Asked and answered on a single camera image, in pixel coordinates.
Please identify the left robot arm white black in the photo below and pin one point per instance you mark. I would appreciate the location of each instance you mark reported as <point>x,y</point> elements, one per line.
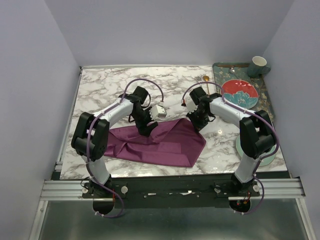
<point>90,138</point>

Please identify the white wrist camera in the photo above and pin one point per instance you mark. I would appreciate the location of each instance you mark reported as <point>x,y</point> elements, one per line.
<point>191,106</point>
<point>157,111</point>

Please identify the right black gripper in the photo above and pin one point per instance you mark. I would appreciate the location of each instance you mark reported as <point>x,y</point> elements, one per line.
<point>197,125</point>

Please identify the red and teal plate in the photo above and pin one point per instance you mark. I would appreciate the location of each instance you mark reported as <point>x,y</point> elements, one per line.
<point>241,93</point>

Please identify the silver spoon on placemat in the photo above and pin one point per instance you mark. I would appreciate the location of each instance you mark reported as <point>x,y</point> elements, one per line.
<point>233,72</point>

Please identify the floral teal placemat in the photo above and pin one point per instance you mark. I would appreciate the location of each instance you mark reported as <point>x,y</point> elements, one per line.
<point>222,75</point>

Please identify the gold spoon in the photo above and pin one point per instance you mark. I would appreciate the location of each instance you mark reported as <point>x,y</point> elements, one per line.
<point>206,79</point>

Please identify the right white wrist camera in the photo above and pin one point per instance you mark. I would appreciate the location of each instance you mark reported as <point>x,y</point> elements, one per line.
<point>191,106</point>

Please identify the gold knife on placemat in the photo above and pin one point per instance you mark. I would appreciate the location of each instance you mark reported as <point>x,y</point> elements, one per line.
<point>224,65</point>

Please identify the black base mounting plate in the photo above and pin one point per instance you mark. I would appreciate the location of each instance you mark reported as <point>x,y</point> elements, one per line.
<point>180,191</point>

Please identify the light green plate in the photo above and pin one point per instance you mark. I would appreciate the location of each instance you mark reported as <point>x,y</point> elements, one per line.
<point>266,161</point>

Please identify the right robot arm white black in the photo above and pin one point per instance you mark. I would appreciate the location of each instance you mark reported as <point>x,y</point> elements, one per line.
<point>258,138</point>

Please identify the dark teal mug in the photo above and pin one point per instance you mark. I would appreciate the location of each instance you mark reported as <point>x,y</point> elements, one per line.
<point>258,66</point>

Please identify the purple cloth napkin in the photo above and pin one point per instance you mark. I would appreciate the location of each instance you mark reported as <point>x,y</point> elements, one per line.
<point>172,143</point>

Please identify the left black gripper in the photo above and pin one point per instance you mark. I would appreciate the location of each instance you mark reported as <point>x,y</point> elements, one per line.
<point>145,131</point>

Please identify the aluminium frame rail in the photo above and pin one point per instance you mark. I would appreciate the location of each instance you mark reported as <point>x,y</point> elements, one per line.
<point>66,215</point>

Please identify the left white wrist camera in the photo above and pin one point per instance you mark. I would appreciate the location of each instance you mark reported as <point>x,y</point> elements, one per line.
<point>157,111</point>

